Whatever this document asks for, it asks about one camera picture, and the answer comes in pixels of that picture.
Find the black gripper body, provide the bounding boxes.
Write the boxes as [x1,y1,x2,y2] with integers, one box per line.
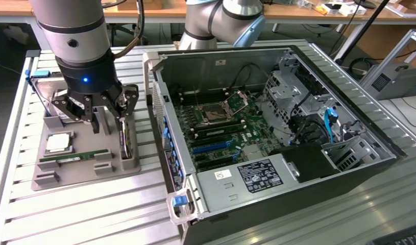
[54,52,122,97]

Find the black graphics card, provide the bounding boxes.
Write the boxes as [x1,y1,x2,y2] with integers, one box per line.
[113,112,134,161]

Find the hard disk blue carrier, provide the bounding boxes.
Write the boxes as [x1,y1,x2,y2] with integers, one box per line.
[24,69,92,125]

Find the silver CPU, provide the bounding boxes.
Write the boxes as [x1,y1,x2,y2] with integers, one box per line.
[45,133,72,152]

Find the grey parts rack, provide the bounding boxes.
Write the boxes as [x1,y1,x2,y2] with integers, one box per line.
[29,102,142,192]

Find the green RAM stick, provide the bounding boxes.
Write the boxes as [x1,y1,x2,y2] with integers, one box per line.
[38,150,112,163]

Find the thin locking lever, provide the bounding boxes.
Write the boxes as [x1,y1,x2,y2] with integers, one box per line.
[192,86,200,113]

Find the black office chair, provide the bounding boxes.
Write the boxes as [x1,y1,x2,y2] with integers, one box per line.
[105,22,149,47]

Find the CPU socket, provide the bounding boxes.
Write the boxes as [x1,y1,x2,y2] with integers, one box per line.
[200,103,234,126]

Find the dark labelled RAM stick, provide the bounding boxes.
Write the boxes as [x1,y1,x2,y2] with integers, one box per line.
[193,121,248,140]

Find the brown cardboard box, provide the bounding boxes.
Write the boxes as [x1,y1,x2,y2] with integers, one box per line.
[116,0,138,11]

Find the blue expansion slot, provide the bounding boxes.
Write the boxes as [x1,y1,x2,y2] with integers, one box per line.
[190,142,230,155]

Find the metal socket cover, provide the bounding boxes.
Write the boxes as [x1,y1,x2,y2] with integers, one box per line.
[220,90,252,116]

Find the green motherboard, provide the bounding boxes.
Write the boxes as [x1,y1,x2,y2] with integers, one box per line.
[173,85,285,172]

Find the silver chipset heatsink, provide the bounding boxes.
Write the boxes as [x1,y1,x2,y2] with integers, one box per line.
[242,145,264,159]

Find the blue case latch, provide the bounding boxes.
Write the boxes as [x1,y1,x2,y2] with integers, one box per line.
[170,195,188,207]

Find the grey power supply unit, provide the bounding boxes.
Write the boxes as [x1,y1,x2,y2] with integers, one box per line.
[188,152,298,215]

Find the metal disk bay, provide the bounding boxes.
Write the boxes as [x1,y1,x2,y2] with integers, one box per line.
[261,55,330,133]

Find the black plastic shroud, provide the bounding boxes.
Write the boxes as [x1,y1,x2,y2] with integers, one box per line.
[280,142,340,183]

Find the black open PC case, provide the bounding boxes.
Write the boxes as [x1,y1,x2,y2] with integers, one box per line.
[141,44,408,245]

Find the small white box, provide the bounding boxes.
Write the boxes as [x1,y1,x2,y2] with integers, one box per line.
[321,2,366,17]

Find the black tripod pole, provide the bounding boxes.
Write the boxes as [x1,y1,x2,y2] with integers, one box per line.
[333,0,392,64]

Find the grey machine box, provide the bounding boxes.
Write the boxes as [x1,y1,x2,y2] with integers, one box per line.
[358,63,416,101]

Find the black keyboard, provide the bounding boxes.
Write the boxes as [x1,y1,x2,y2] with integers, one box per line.
[370,226,416,245]

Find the wooden desk white frame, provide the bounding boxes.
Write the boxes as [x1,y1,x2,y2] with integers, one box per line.
[0,0,188,51]
[264,0,416,60]

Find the blue wire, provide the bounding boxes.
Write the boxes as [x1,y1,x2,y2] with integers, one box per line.
[324,107,338,145]

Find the aluminium profile frame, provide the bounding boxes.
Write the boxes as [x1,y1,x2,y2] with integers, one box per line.
[380,29,416,68]

